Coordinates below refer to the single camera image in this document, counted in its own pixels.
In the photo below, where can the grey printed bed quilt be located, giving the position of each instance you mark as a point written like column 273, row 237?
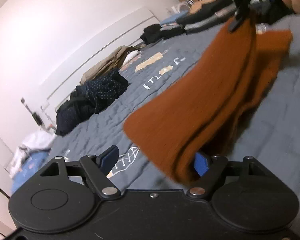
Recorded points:
column 269, row 132

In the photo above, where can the blue printed garment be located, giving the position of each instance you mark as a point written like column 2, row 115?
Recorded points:
column 31, row 165

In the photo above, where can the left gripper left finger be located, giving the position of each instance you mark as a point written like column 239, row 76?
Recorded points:
column 107, row 160

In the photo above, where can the white crumpled garment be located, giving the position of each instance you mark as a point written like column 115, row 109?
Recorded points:
column 37, row 141

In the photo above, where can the black grey striped garment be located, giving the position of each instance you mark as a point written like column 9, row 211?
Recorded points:
column 209, row 15

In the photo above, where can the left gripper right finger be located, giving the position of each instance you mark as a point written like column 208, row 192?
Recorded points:
column 201, row 164

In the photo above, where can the beige folded garment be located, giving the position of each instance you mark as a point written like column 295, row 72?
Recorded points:
column 114, row 60

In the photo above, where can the black clothes pile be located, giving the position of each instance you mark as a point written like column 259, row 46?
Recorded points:
column 156, row 32

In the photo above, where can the dark navy dotted garment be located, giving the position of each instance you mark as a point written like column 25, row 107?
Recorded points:
column 88, row 99

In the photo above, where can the rust orange knit garment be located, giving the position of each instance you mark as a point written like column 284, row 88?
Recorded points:
column 205, row 105

